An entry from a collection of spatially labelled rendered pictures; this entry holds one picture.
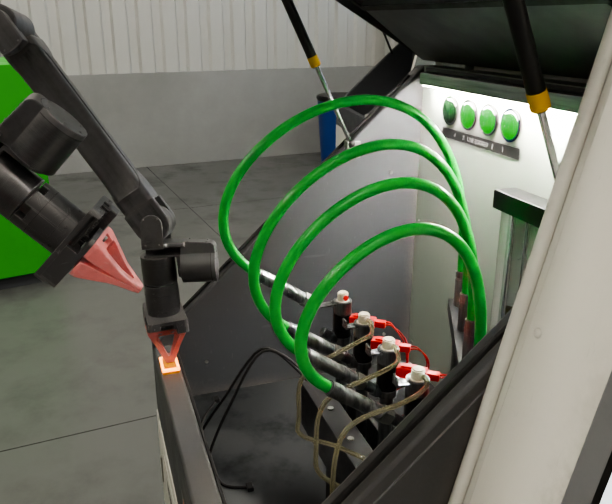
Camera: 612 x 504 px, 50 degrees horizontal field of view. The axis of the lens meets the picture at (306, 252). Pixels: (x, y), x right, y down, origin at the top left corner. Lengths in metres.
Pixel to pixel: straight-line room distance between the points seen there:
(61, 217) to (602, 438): 0.55
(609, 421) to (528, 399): 0.10
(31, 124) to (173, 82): 6.78
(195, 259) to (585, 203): 0.67
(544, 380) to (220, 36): 7.15
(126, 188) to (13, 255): 3.20
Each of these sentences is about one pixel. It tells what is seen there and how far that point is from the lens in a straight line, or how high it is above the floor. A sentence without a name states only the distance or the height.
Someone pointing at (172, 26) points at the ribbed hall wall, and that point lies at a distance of 7.49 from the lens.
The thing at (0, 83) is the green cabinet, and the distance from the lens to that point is 4.09.
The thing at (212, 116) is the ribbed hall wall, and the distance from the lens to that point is 7.65.
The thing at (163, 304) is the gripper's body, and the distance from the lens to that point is 1.13.
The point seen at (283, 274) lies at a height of 1.26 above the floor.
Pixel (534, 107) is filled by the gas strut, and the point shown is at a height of 1.46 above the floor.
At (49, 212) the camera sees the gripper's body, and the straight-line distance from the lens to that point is 0.75.
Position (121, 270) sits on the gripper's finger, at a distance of 0.76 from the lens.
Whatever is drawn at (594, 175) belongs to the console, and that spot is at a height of 1.41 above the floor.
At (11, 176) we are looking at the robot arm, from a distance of 0.75.
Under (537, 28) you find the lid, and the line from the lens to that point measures 0.89.
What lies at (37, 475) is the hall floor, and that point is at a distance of 2.66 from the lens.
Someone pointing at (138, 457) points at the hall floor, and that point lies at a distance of 2.64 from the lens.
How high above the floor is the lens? 1.53
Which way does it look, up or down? 19 degrees down
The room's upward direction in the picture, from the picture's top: straight up
